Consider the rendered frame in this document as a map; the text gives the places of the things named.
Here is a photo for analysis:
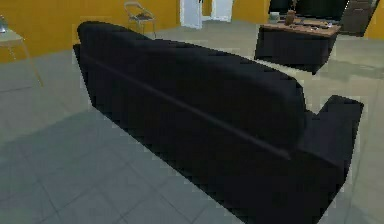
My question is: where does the white room door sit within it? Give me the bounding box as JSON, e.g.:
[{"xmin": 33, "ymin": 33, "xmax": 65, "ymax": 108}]
[
  {"xmin": 179, "ymin": 0, "xmax": 203, "ymax": 30},
  {"xmin": 210, "ymin": 0, "xmax": 235, "ymax": 23}
]

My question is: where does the brown vase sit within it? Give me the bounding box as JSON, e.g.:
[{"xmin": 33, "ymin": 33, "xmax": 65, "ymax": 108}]
[{"xmin": 284, "ymin": 9, "xmax": 297, "ymax": 27}]

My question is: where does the black television set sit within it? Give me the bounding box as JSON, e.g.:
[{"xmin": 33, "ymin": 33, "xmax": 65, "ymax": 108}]
[{"xmin": 268, "ymin": 0, "xmax": 349, "ymax": 22}]

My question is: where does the beige metal chair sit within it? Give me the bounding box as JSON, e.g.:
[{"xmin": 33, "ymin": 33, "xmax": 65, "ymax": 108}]
[{"xmin": 123, "ymin": 0, "xmax": 158, "ymax": 38}]

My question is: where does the black wood-topped coffee table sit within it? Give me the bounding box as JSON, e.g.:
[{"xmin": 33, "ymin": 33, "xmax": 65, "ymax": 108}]
[{"xmin": 254, "ymin": 18, "xmax": 342, "ymax": 76}]

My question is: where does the dark brown cupboard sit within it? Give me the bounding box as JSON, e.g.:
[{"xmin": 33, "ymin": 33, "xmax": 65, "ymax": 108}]
[{"xmin": 339, "ymin": 0, "xmax": 381, "ymax": 38}]

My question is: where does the black sofa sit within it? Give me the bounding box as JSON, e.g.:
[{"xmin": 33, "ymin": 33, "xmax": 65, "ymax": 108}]
[{"xmin": 72, "ymin": 21, "xmax": 365, "ymax": 224}]

